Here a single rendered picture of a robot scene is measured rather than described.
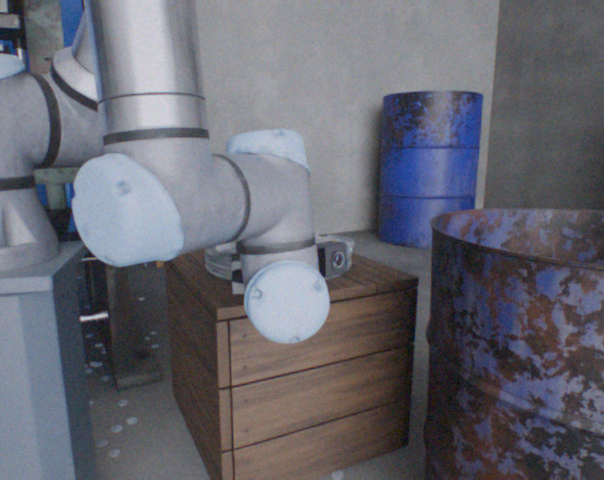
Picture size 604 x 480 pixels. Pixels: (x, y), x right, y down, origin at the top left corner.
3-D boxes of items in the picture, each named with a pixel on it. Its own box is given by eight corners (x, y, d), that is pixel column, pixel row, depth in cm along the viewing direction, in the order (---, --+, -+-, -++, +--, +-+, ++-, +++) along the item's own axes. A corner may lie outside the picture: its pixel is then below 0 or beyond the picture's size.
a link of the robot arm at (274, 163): (243, 123, 35) (260, 263, 36) (321, 128, 44) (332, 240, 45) (176, 139, 40) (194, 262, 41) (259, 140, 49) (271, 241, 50)
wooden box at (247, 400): (409, 445, 89) (420, 276, 82) (224, 511, 73) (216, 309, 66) (312, 362, 124) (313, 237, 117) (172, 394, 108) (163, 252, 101)
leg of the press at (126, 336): (163, 381, 115) (138, -5, 96) (115, 392, 109) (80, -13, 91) (114, 285, 194) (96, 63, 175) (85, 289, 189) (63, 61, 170)
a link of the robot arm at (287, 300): (329, 249, 39) (338, 343, 40) (308, 237, 50) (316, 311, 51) (238, 261, 38) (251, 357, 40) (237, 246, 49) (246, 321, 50)
